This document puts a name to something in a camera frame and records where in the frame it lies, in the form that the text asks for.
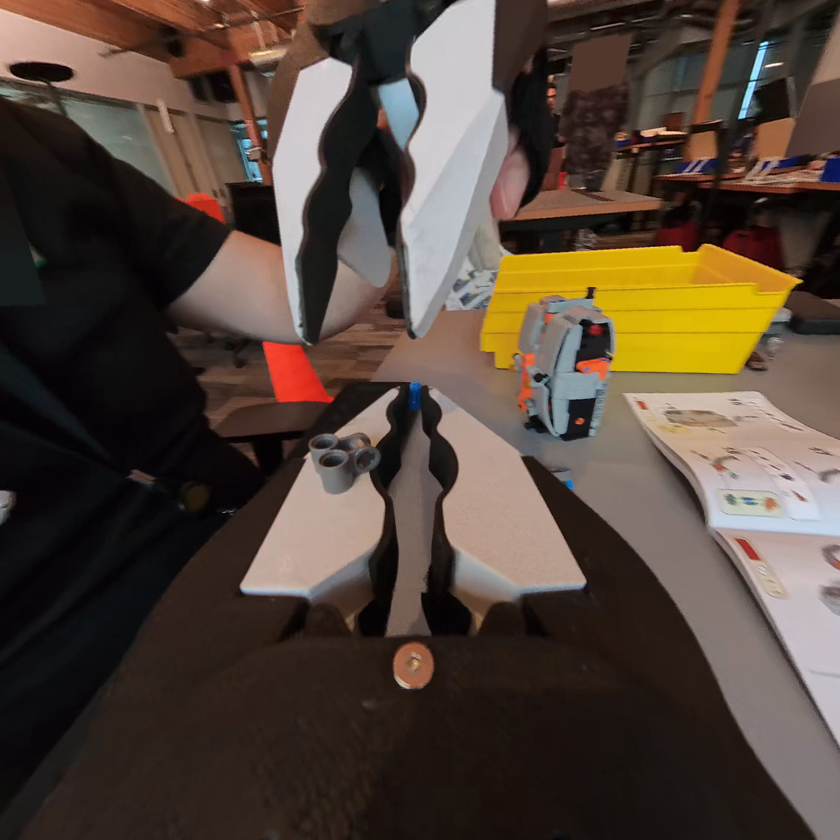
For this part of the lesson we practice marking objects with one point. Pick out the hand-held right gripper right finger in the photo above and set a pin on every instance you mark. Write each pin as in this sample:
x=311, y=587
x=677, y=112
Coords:
x=512, y=525

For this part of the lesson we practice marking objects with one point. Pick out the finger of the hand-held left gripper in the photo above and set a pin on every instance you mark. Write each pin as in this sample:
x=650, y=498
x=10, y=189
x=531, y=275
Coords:
x=453, y=131
x=302, y=164

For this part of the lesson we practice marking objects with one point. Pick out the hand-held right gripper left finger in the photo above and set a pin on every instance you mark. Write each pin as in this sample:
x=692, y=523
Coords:
x=315, y=538

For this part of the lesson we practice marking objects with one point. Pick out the grey angled beam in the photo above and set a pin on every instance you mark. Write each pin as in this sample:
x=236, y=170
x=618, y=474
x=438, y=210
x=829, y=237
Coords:
x=562, y=478

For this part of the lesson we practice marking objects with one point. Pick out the dark grey tube connector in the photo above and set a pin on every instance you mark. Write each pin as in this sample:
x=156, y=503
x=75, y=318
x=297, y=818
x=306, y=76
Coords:
x=344, y=459

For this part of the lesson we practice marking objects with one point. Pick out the blue connector pin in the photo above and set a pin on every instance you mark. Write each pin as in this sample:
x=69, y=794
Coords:
x=415, y=397

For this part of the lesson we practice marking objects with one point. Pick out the grey orange brick robot model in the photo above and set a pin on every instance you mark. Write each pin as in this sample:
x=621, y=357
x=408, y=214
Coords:
x=564, y=367

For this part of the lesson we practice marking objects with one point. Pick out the person's left forearm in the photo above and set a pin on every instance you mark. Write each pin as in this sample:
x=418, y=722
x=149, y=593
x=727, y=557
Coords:
x=249, y=295

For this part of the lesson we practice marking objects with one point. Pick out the wooden office desk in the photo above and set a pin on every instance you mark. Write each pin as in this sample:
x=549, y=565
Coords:
x=577, y=203

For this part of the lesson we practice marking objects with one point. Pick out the grey desk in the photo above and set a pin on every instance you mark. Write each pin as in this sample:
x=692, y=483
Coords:
x=656, y=558

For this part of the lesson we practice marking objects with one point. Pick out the person's left hand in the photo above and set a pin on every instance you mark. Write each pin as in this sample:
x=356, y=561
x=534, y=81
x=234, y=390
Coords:
x=512, y=184

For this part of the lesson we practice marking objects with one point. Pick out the orange safety vest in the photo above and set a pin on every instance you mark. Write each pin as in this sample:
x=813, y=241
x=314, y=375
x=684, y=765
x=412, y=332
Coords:
x=205, y=207

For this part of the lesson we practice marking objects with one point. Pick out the orange reflective strip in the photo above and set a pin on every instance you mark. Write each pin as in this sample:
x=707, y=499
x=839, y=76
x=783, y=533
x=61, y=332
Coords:
x=295, y=374

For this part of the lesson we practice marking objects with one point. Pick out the open white instruction booklet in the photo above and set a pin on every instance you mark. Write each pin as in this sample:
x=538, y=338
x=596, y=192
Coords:
x=754, y=472

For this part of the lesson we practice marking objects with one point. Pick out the yellow plastic bin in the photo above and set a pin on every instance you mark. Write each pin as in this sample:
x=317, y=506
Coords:
x=656, y=308

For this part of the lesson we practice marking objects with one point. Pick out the person's black shirt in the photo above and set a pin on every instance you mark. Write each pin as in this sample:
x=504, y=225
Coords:
x=79, y=328

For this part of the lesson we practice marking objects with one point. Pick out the black case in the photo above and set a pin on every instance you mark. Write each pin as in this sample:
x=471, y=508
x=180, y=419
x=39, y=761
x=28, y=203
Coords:
x=817, y=312

